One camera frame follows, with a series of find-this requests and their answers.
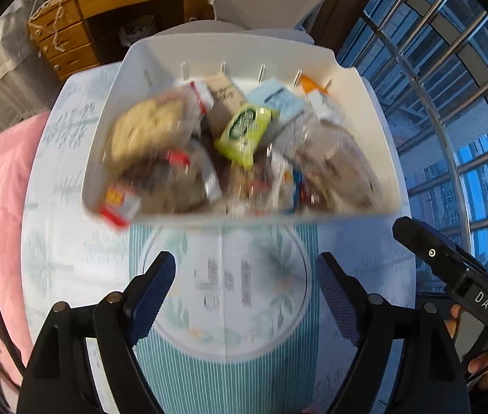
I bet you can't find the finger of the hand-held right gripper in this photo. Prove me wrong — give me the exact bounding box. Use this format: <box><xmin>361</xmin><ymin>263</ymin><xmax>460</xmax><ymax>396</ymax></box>
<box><xmin>393</xmin><ymin>218</ymin><xmax>486</xmax><ymax>287</ymax></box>

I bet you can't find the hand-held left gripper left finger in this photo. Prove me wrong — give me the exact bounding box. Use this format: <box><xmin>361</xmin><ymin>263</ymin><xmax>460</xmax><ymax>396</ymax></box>
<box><xmin>16</xmin><ymin>251</ymin><xmax>178</xmax><ymax>414</ymax></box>

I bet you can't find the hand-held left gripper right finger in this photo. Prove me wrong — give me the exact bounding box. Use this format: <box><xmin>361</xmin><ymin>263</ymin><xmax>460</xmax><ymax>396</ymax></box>
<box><xmin>315</xmin><ymin>252</ymin><xmax>473</xmax><ymax>414</ymax></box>

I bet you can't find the red and white snack packet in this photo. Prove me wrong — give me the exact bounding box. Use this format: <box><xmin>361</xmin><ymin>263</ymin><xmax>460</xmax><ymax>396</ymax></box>
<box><xmin>99</xmin><ymin>181</ymin><xmax>141</xmax><ymax>229</ymax></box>

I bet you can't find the clear nut brittle packet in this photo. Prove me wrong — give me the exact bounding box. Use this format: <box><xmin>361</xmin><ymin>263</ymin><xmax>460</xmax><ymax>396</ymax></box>
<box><xmin>296</xmin><ymin>125</ymin><xmax>383</xmax><ymax>212</ymax></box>

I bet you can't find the shiny blue wrapper packet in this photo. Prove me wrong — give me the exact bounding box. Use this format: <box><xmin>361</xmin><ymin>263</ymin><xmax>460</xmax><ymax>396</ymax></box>
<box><xmin>287</xmin><ymin>168</ymin><xmax>309</xmax><ymax>214</ymax></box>

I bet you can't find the yellow biscuit packet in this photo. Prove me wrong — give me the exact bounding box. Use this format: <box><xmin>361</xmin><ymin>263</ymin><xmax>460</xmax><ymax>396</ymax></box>
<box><xmin>108</xmin><ymin>95</ymin><xmax>204</xmax><ymax>173</ymax></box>

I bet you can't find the green snack packet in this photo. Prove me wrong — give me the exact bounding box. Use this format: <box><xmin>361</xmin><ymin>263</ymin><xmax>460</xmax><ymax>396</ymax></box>
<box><xmin>215</xmin><ymin>103</ymin><xmax>280</xmax><ymax>169</ymax></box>

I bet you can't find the orange snack packet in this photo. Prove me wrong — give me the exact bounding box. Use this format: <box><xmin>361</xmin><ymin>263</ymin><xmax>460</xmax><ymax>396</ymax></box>
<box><xmin>298</xmin><ymin>74</ymin><xmax>331</xmax><ymax>100</ymax></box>

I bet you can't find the large white and blue packet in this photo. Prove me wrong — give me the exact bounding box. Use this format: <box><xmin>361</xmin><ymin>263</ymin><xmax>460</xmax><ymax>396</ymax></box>
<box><xmin>246</xmin><ymin>77</ymin><xmax>314</xmax><ymax>126</ymax></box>

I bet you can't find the brown paper packet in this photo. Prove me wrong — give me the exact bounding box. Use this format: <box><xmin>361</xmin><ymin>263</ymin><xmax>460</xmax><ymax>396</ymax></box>
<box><xmin>203</xmin><ymin>73</ymin><xmax>249</xmax><ymax>134</ymax></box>

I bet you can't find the white plastic bin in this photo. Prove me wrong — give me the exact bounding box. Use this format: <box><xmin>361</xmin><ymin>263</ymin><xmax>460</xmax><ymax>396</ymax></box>
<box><xmin>82</xmin><ymin>30</ymin><xmax>402</xmax><ymax>225</ymax></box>

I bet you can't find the person's right hand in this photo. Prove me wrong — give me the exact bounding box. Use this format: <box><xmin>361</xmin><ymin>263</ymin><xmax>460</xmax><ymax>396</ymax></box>
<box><xmin>447</xmin><ymin>304</ymin><xmax>488</xmax><ymax>392</ymax></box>

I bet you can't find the metal window grille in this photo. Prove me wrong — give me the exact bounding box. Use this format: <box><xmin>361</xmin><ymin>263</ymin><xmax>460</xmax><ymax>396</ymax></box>
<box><xmin>339</xmin><ymin>0</ymin><xmax>488</xmax><ymax>277</ymax></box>

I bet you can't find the tree print tablecloth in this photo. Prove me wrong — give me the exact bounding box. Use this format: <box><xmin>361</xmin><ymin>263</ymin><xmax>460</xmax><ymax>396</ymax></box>
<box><xmin>20</xmin><ymin>62</ymin><xmax>419</xmax><ymax>414</ymax></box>

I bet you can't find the white lace cover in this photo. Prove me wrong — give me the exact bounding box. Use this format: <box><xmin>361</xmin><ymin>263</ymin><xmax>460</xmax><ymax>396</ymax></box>
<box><xmin>0</xmin><ymin>0</ymin><xmax>76</xmax><ymax>147</ymax></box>

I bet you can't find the wooden desk with drawers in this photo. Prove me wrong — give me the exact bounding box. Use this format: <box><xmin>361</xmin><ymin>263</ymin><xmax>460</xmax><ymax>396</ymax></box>
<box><xmin>27</xmin><ymin>0</ymin><xmax>227</xmax><ymax>82</ymax></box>

